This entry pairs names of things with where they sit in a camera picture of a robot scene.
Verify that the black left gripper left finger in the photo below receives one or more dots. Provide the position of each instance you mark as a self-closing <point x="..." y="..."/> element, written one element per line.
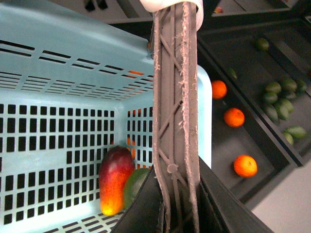
<point x="146" y="213"/>

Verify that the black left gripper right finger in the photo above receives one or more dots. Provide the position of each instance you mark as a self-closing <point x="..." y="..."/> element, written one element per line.
<point x="218" y="209"/>

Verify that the green avocado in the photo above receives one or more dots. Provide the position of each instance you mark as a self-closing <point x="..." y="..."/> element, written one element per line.
<point x="288" y="85"/>
<point x="269" y="97"/>
<point x="288" y="137"/>
<point x="296" y="131"/>
<point x="274" y="87"/>
<point x="133" y="185"/>
<point x="261" y="44"/>
<point x="284" y="108"/>

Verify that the red yellow mango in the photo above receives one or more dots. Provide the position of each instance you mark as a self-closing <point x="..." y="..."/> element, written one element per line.
<point x="115" y="169"/>

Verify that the brown basket handle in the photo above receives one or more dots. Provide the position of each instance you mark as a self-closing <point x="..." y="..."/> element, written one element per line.
<point x="175" y="115"/>

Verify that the light blue plastic basket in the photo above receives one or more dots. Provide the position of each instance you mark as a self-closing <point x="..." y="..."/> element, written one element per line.
<point x="71" y="88"/>

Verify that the green avocado beside basket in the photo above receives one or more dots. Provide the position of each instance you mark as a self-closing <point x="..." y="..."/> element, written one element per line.
<point x="269" y="97"/>

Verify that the black avocado tray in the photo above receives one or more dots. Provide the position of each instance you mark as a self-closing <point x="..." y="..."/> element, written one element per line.
<point x="270" y="63"/>

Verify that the orange tangerine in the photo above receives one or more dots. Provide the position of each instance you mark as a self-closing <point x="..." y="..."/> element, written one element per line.
<point x="245" y="166"/>

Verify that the tangerine middle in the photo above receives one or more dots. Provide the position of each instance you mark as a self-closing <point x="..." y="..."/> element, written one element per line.
<point x="234" y="117"/>

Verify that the tangerine upper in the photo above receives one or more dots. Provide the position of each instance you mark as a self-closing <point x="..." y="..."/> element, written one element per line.
<point x="219" y="89"/>

